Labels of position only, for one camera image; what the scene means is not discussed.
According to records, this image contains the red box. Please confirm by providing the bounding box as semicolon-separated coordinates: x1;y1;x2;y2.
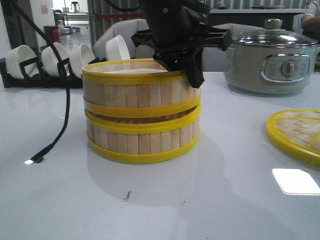
43;25;60;43

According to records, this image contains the white bowl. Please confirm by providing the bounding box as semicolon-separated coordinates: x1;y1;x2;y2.
69;43;96;79
5;45;36;80
105;35;130;61
41;42;69;78

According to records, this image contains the seated person in white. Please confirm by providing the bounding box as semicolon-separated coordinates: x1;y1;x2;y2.
301;0;320;29

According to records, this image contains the upper steamer liner cloth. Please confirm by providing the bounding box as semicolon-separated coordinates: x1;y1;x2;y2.
106;68;168;74

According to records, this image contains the white bowl far left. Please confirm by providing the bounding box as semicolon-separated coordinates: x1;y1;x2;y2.
5;45;36;80

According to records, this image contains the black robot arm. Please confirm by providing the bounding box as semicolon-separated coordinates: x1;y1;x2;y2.
131;0;232;88

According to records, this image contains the glass pot lid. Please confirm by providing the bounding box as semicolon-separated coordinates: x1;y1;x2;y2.
232;18;318;48

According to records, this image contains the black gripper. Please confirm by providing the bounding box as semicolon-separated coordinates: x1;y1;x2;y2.
131;4;232;88

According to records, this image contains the grey-green electric cooking pot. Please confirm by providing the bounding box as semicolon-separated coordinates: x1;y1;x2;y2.
224;43;320;95

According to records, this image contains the yellow bamboo steamer lid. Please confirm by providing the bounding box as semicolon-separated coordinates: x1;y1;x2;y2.
265;108;320;167

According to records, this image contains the right grey armchair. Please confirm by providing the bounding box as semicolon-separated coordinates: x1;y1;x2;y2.
202;23;262;72

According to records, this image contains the white bowl rightmost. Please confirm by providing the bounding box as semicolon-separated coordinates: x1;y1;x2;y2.
105;35;130;61

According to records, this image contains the black bowl rack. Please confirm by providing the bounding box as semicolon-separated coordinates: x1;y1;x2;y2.
0;57;106;89

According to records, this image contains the dark sideboard counter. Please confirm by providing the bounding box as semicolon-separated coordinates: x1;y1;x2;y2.
207;8;305;31

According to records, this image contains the bamboo steamer drawer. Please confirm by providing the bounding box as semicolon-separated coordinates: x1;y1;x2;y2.
85;105;201;164
82;58;201;118

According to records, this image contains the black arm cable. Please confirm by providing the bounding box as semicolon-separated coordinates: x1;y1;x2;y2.
7;0;72;164

